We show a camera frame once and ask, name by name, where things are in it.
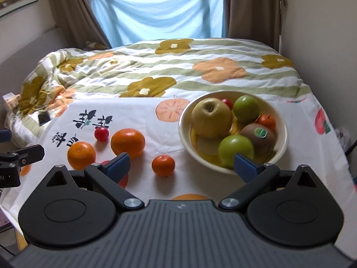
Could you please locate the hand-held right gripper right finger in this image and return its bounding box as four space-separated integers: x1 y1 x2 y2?
218 153 330 212

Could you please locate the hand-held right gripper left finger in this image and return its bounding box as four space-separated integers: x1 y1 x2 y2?
36 152 145 210

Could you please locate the green apple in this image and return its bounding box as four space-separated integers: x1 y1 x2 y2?
218 134 255 170
233 94 260 126

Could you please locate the brown kiwi with green sticker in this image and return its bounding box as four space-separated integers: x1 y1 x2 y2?
239 123 277 157

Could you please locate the small tangerine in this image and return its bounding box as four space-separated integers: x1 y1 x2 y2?
152 155 176 177
257 114 276 134

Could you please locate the yellow apple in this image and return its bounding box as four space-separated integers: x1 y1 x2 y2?
191 97 234 140

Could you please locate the cream bowl with duck print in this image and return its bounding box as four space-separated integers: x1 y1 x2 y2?
178 90 288 175

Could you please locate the large orange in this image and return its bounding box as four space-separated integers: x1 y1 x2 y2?
110 128 146 158

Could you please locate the small patterned box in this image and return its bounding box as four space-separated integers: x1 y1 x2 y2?
2 93 22 110

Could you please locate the black phone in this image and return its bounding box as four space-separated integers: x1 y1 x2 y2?
37 111 51 126

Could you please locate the medium orange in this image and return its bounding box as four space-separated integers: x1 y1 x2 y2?
67 141 96 170

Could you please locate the white persimmon print cloth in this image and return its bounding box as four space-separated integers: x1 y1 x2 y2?
0 94 357 224

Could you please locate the grey padded headboard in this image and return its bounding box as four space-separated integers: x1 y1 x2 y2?
0 27 63 97

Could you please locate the clear plastic bag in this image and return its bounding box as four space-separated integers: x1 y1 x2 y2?
334 126 352 153

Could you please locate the floral striped blanket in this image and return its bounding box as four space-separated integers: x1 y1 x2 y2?
3 37 312 146

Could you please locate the brown curtain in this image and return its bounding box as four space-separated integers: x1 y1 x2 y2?
221 0 285 53
45 0 112 49

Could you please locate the blue window sheet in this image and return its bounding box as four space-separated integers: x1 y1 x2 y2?
90 0 227 49

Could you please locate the black cable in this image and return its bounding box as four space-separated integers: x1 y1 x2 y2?
345 138 357 157

